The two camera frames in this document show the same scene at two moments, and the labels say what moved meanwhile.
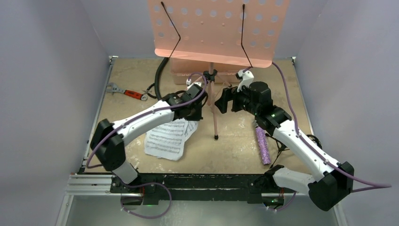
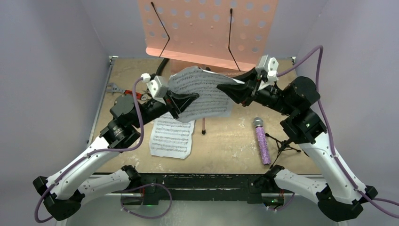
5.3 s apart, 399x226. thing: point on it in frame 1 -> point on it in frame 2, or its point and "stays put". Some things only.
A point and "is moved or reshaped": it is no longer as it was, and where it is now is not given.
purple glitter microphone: (262, 140) stays put
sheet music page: (167, 141) -> (212, 101)
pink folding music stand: (244, 32) is moved or reshaped
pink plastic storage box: (181, 69) stays put
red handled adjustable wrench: (129, 92) stays put
